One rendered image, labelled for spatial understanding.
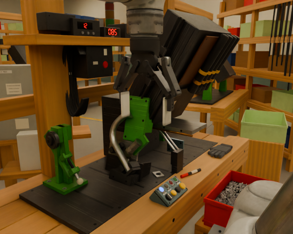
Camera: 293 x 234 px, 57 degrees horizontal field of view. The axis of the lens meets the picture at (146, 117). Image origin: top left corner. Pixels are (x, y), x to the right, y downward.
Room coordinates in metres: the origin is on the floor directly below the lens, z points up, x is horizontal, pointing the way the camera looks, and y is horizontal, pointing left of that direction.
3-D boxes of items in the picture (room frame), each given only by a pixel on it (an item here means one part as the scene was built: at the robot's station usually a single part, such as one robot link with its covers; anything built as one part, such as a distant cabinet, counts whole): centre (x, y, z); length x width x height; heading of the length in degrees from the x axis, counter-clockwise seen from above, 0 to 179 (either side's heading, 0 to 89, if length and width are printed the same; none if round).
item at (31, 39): (1.48, 0.24, 1.52); 0.90 x 0.25 x 0.04; 144
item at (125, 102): (0.74, 0.06, 1.34); 0.03 x 0.01 x 0.07; 144
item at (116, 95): (1.50, 0.08, 1.07); 0.30 x 0.18 x 0.34; 144
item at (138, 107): (1.23, 0.03, 1.17); 0.13 x 0.12 x 0.20; 144
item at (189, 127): (1.33, -0.09, 1.11); 0.39 x 0.16 x 0.03; 54
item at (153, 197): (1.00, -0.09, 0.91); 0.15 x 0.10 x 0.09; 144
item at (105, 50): (1.36, 0.27, 1.42); 0.17 x 0.12 x 0.15; 144
